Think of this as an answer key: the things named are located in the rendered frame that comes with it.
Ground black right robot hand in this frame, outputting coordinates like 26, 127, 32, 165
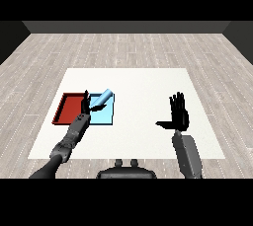
155, 91, 191, 132

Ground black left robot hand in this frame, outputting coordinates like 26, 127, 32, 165
80, 89, 108, 115

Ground red shallow open box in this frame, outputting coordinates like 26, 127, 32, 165
51, 92, 87, 126

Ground small blue can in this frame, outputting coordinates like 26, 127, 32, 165
93, 88, 115, 109

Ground light blue shallow open box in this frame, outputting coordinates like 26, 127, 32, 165
88, 93, 116, 126

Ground dark grey robot body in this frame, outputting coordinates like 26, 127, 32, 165
96, 158, 158, 180

